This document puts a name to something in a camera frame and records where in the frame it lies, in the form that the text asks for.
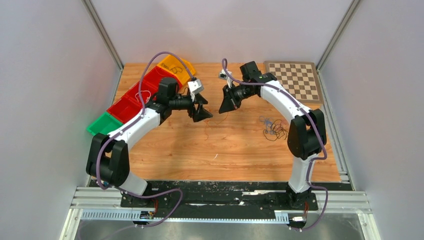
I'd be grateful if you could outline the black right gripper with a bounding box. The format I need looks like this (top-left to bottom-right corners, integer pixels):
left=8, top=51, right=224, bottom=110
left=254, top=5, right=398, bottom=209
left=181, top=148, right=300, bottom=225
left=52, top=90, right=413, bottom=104
left=219, top=83, right=256, bottom=114

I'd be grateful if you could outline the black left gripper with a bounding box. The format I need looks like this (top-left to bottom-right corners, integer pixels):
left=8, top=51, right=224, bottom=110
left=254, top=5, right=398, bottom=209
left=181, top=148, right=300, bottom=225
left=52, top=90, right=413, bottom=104
left=169, top=92, right=213, bottom=123

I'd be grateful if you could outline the blue wire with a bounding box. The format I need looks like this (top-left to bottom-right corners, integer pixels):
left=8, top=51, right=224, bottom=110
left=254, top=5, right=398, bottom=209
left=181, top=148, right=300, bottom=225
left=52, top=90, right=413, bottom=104
left=258, top=115, right=275, bottom=135

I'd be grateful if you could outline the white wire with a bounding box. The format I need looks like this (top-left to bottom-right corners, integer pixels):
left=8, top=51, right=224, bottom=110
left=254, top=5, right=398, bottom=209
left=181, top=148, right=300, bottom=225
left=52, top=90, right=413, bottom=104
left=134, top=90, right=153, bottom=104

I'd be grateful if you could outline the brown wire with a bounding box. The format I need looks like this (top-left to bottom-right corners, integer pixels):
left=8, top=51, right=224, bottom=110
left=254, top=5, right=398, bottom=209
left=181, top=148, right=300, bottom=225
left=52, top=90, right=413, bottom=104
left=261, top=119, right=291, bottom=143

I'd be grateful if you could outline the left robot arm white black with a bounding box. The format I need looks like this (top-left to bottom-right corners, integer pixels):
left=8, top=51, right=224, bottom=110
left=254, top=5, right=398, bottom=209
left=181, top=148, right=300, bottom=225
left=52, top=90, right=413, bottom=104
left=85, top=77, right=213, bottom=207

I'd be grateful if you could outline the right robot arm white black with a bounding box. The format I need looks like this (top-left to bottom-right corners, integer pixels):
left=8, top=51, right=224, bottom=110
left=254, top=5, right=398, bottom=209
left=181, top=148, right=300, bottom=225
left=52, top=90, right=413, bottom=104
left=218, top=58, right=328, bottom=209

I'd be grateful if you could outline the red plastic bin middle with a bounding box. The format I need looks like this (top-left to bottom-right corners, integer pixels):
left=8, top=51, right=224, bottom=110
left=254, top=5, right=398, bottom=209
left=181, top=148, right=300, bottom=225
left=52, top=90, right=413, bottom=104
left=124, top=81, right=158, bottom=107

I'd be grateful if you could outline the red plastic bin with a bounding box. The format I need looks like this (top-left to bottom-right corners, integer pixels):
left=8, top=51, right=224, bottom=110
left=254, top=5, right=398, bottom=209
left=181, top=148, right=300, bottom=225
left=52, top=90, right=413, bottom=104
left=141, top=66, right=183, bottom=89
left=124, top=81, right=158, bottom=107
left=106, top=96, right=142, bottom=124

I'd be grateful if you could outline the red plastic bin far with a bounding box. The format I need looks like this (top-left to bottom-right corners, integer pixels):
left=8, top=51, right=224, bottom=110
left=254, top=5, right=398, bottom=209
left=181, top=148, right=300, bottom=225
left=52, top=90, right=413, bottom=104
left=141, top=66, right=183, bottom=89

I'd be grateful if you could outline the wooden chessboard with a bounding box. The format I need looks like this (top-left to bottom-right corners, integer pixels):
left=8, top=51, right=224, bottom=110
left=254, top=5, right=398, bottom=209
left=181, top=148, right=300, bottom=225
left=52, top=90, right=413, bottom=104
left=264, top=60, right=324, bottom=105

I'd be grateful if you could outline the red plastic bin near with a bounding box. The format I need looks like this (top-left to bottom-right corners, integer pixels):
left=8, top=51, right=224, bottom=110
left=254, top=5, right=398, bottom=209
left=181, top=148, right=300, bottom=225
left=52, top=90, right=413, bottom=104
left=106, top=96, right=142, bottom=124

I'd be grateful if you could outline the green plastic bin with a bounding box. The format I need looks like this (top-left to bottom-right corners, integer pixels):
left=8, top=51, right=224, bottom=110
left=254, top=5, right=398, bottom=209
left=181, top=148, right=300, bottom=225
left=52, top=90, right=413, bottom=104
left=86, top=111, right=124, bottom=136

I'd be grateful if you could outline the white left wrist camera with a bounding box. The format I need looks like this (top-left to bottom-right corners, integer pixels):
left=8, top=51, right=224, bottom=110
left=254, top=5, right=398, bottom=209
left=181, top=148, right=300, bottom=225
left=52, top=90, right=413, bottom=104
left=187, top=79, right=204, bottom=102

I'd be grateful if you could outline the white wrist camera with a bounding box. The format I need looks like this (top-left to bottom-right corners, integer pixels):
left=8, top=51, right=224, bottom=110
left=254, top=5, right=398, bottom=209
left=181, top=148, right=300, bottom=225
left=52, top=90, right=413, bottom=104
left=187, top=79, right=204, bottom=102
left=218, top=69, right=233, bottom=88

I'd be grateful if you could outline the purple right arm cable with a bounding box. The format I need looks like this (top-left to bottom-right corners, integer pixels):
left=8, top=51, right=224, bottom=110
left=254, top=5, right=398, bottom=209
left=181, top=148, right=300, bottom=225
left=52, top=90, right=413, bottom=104
left=221, top=58, right=329, bottom=232

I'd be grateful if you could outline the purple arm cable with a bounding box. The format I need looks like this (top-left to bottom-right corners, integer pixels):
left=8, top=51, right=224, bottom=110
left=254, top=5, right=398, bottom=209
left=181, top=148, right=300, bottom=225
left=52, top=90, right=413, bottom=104
left=95, top=51, right=196, bottom=228
left=221, top=58, right=329, bottom=232

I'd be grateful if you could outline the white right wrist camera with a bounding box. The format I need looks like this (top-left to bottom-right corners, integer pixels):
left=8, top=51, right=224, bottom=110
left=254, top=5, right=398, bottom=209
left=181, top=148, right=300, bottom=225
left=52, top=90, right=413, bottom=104
left=218, top=69, right=233, bottom=88

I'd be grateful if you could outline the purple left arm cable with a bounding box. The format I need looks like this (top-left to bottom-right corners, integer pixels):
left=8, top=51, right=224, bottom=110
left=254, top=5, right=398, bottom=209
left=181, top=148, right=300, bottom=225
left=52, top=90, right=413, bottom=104
left=95, top=51, right=196, bottom=228

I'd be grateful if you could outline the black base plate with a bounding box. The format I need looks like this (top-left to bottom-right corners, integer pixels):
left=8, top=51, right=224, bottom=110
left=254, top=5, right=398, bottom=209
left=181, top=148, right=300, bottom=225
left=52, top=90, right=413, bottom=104
left=88, top=179, right=353, bottom=220

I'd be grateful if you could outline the white slotted cable duct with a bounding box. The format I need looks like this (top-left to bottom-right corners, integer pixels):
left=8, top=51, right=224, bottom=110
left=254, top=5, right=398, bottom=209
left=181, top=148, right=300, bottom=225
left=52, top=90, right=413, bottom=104
left=80, top=211, right=290, bottom=224

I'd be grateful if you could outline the aluminium frame rail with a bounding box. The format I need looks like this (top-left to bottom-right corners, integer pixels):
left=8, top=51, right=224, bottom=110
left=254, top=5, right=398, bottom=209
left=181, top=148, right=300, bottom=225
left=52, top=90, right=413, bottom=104
left=70, top=187, right=372, bottom=214

